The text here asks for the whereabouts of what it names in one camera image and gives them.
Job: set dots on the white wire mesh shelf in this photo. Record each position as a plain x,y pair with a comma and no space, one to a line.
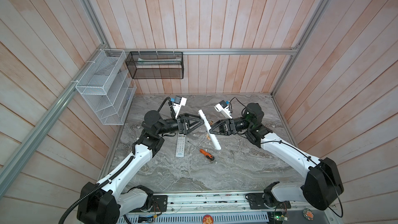
106,87

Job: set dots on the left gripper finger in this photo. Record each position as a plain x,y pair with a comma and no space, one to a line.
191,125
192,117

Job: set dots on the horizontal aluminium wall rail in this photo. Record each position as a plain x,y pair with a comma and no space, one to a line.
220,51

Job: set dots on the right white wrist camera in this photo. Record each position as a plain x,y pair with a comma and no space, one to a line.
223,108

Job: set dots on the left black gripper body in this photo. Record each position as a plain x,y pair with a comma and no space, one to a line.
180,124

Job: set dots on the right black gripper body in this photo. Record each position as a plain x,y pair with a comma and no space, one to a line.
232,127

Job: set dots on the round badge sticker on right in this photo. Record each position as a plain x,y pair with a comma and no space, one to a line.
308,214

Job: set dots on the aluminium front rail frame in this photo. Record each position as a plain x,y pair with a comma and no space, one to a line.
226,207

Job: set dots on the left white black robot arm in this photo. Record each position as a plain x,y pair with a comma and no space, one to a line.
105,202

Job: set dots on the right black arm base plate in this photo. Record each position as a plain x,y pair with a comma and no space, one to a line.
265,201

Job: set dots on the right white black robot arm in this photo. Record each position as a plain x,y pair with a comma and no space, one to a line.
323,184

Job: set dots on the white remote control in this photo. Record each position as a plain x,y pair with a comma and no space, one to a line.
208,128
180,147

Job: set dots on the orange handled screwdriver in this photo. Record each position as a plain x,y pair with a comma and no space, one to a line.
208,155

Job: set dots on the black wire mesh basket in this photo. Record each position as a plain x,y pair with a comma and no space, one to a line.
155,64

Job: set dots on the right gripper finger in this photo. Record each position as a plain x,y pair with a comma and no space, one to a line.
217,132
217,125

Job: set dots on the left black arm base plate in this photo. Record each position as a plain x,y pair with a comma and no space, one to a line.
158,204

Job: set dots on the red round sticker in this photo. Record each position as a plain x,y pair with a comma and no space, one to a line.
207,219

